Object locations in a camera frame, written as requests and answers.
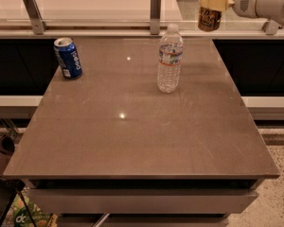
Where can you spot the middle metal glass bracket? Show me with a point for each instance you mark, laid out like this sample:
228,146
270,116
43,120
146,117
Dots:
155,16

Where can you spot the black chair frame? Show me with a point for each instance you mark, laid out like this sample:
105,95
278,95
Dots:
9,189

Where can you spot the right metal glass bracket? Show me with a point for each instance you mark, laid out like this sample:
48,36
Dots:
271,27

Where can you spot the green snack bag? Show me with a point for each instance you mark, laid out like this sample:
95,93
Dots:
27,214

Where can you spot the dark round floor object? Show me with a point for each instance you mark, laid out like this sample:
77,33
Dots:
7,146

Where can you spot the glass railing panel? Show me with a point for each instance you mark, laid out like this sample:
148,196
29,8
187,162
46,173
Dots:
95,10

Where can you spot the clear plastic water bottle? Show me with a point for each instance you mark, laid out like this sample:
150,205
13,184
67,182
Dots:
170,54

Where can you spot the orange gold soda can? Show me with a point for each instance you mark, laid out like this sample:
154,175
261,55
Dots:
209,19

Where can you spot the metal glass bracket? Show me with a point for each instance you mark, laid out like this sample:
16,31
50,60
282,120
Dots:
37,23
271,27
155,16

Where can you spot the grey drawer front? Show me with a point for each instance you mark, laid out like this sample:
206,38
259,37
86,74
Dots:
142,201

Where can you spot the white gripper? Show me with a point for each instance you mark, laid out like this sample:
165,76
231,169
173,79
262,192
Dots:
245,0

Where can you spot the blue pepsi can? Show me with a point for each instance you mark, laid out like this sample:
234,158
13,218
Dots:
68,58

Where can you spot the left metal glass bracket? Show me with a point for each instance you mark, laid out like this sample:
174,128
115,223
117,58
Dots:
37,23

